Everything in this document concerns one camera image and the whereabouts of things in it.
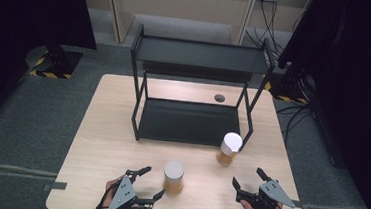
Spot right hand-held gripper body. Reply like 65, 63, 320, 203
234, 176, 299, 209

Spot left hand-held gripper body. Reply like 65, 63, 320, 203
98, 167, 156, 209

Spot white-lidded orange spice jar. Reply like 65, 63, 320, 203
215, 130, 244, 167
161, 159, 187, 197

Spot black metal two-tier shelf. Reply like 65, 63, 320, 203
122, 22, 278, 154

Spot person's left hand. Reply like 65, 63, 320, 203
102, 174, 149, 209

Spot grey floor tape piece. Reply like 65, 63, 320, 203
41, 180, 68, 194

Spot dark curtain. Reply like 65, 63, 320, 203
265, 0, 371, 209
0, 0, 101, 138

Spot left hand-held gripper cable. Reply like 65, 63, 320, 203
93, 179, 119, 209

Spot black floor cables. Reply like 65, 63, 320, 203
272, 101, 316, 147

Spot black hanging power cables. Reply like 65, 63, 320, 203
243, 0, 290, 57

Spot beige partition frame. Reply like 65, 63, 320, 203
74, 0, 260, 54

